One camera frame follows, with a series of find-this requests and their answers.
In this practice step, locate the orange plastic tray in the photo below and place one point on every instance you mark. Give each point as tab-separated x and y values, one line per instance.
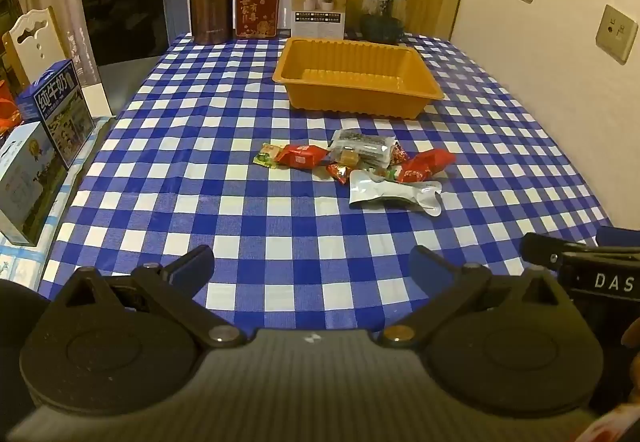
350	97

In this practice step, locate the red patterned candy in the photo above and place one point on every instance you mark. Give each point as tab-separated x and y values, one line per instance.
341	172
398	155

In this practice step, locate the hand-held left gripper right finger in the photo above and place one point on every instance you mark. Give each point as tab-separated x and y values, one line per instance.
426	266

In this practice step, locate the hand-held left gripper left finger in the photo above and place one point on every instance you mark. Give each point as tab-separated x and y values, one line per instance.
192	268

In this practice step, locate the person's right hand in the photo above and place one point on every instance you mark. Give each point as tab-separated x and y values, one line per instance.
631	339

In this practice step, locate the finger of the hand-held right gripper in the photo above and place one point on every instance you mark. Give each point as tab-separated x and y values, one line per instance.
537	249
617	237

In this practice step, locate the light blue carton box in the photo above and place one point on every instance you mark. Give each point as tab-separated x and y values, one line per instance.
27	177

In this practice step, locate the black water dispenser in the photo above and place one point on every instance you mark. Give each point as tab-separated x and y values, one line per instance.
125	11

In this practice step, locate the red bag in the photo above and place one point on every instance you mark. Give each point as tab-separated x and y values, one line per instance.
7	109

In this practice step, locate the large red snack packet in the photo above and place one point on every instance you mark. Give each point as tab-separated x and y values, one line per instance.
425	165

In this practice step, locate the white product box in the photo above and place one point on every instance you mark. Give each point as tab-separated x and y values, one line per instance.
318	4

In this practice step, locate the red gift box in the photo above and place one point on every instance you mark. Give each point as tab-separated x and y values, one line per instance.
256	9

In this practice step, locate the white wooden chair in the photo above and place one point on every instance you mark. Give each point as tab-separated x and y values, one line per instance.
35	41

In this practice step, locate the green orange candy packet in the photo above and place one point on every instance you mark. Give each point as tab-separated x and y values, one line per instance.
267	155

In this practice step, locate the glass jar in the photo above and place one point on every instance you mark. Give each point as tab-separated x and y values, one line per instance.
384	14

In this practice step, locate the clear packet of dark snack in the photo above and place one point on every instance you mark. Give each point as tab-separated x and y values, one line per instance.
367	146

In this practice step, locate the brown metal canister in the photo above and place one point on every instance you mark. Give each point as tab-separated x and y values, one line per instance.
211	6

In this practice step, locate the silver white snack packet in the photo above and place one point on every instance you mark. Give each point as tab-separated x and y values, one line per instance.
390	192

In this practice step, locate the dark blue milk carton box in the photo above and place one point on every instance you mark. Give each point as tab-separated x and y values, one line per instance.
57	114

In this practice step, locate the small red snack packet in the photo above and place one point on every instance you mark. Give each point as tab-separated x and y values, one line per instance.
302	155

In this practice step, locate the brown candy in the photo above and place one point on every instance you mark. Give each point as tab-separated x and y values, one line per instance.
347	155

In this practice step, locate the blue white checkered tablecloth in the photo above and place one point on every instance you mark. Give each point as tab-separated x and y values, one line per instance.
200	121

